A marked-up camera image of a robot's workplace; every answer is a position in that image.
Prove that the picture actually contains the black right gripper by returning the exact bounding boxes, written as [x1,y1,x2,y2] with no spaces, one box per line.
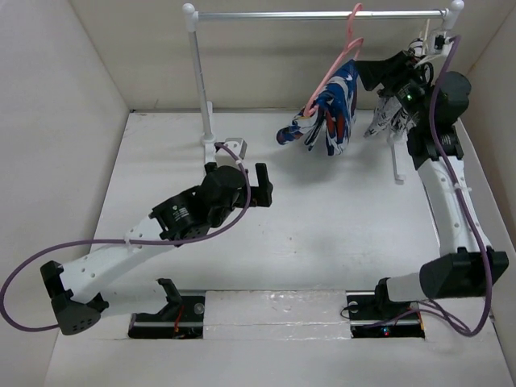
[355,49,432,127]

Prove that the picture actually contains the pink plastic hanger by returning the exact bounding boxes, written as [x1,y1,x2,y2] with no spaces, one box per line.
[302,2,364,117]

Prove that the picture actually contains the blue white red patterned trousers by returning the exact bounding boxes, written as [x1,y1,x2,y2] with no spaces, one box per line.
[276,60,359,156]

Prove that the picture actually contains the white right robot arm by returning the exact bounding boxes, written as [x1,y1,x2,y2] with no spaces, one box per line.
[356,51,509,318]

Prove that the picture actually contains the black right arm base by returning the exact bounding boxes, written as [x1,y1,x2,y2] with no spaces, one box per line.
[340,279,425,339]

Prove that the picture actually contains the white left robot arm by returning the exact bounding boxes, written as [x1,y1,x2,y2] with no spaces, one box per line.
[40,163,273,337]

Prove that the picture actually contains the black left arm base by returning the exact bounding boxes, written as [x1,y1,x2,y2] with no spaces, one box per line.
[127,278,206,339]

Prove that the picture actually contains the cream plastic hanger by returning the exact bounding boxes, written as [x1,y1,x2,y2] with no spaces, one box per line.
[408,19,430,62]

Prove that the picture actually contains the black white printed garment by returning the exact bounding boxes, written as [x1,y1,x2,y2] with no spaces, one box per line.
[364,89,415,139]

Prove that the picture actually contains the white metal clothes rack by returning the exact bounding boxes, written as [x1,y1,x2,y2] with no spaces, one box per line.
[182,1,464,163]

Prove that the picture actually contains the white foam front board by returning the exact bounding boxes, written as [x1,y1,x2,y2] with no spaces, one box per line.
[203,290,351,341]

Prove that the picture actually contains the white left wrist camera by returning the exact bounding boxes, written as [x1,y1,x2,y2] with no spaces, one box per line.
[215,138,248,165]

